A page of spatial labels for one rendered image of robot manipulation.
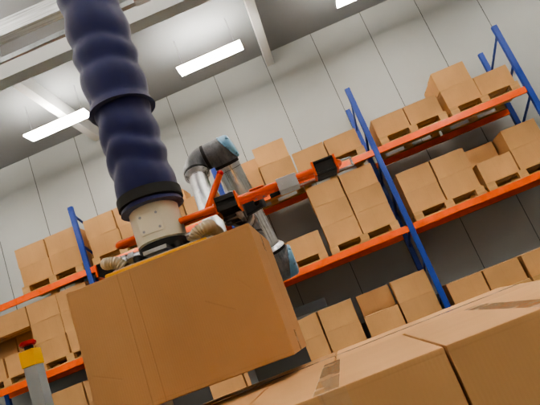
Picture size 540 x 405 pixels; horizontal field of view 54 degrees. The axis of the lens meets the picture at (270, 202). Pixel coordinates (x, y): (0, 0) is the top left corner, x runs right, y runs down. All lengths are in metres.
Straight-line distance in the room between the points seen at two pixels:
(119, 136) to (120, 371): 0.76
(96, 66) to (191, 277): 0.84
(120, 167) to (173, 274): 0.44
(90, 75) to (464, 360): 1.53
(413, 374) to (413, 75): 10.38
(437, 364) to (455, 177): 8.35
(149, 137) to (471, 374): 1.32
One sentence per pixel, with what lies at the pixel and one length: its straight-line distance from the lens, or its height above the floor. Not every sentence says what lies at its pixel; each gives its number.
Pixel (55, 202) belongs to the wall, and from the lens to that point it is 12.04.
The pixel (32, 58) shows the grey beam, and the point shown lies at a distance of 4.37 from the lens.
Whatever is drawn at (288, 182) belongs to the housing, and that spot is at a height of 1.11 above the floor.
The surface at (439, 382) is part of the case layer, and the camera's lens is 0.94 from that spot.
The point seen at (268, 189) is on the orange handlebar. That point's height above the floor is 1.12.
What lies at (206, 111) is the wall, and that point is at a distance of 11.27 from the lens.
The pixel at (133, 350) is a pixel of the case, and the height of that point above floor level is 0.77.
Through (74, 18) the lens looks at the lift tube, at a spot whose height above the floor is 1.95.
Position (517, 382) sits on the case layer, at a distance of 0.96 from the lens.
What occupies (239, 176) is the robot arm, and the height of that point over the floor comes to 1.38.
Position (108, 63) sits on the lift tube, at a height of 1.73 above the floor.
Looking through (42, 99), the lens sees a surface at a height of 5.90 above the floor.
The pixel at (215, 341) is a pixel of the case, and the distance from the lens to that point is 1.57.
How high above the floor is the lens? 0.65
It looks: 14 degrees up
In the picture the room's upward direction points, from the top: 22 degrees counter-clockwise
